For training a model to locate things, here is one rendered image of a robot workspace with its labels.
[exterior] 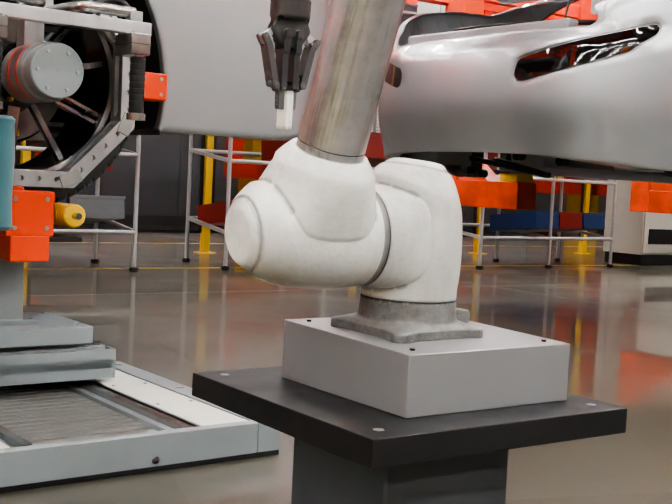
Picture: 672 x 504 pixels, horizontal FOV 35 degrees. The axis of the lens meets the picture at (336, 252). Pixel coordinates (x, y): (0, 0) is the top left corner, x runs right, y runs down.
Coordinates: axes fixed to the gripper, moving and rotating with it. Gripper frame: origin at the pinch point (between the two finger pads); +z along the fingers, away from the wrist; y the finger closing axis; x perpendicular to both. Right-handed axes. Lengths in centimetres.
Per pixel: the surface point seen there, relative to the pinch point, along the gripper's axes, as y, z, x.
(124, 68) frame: 10, -11, 87
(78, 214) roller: -2, 26, 85
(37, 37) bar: -12, -16, 88
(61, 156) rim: -1, 12, 97
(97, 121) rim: 8, 2, 97
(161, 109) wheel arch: 26, -2, 97
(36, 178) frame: -12, 17, 87
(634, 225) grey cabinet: 706, 52, 449
